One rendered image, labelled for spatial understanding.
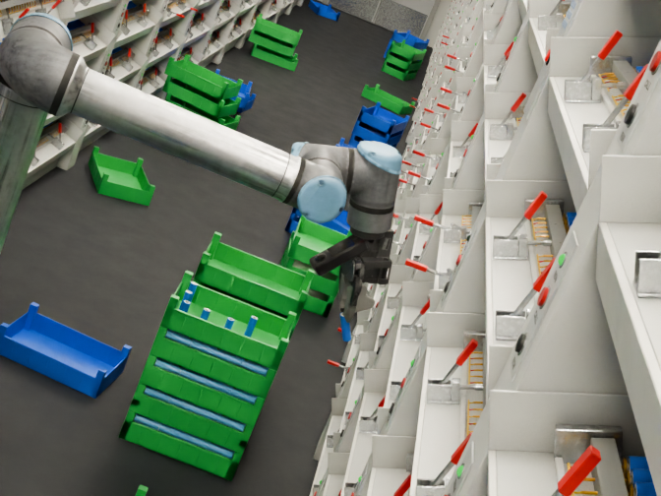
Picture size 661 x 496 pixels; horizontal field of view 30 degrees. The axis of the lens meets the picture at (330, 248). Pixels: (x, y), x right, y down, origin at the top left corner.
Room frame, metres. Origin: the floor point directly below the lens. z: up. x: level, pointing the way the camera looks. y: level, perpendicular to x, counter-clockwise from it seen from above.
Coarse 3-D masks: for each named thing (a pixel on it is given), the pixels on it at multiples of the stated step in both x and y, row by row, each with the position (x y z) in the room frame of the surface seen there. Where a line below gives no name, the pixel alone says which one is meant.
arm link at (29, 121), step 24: (24, 24) 2.16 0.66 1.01; (48, 24) 2.19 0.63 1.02; (72, 48) 2.25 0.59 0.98; (0, 96) 2.16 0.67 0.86; (0, 120) 2.16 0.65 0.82; (24, 120) 2.17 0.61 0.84; (0, 144) 2.16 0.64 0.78; (24, 144) 2.18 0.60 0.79; (0, 168) 2.17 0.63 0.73; (24, 168) 2.20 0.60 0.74; (0, 192) 2.18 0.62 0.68; (0, 216) 2.19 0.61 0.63; (0, 240) 2.21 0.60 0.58
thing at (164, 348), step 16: (160, 336) 2.70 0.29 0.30; (160, 352) 2.70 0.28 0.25; (176, 352) 2.70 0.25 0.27; (192, 352) 2.70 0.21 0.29; (192, 368) 2.70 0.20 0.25; (208, 368) 2.71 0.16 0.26; (224, 368) 2.71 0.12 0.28; (240, 368) 2.71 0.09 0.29; (240, 384) 2.71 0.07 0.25; (256, 384) 2.71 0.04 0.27
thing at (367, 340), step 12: (360, 336) 2.99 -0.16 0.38; (372, 336) 2.99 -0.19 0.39; (360, 348) 2.99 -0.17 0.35; (372, 348) 2.99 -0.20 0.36; (360, 360) 2.92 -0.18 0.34; (360, 372) 2.80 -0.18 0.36; (360, 384) 2.77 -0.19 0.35; (348, 396) 2.69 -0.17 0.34; (348, 408) 2.62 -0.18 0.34; (336, 432) 2.38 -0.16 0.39; (336, 444) 2.38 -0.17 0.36
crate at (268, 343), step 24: (168, 312) 2.70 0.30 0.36; (192, 312) 2.84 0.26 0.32; (216, 312) 2.90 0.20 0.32; (240, 312) 2.90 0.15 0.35; (264, 312) 2.90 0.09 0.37; (192, 336) 2.70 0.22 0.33; (216, 336) 2.70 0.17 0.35; (240, 336) 2.71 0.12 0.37; (264, 336) 2.87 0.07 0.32; (288, 336) 2.81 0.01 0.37; (264, 360) 2.71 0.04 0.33
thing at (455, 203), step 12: (444, 192) 2.29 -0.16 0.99; (456, 192) 2.29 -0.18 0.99; (468, 192) 2.29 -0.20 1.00; (480, 192) 2.29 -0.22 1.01; (444, 204) 2.29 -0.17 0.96; (456, 204) 2.29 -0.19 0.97; (468, 204) 2.29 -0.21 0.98; (480, 204) 2.27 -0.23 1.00; (444, 216) 2.28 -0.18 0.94; (456, 216) 2.28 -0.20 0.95; (444, 252) 2.04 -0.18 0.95; (456, 252) 2.04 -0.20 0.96; (444, 264) 1.97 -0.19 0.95; (432, 300) 1.68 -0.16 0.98
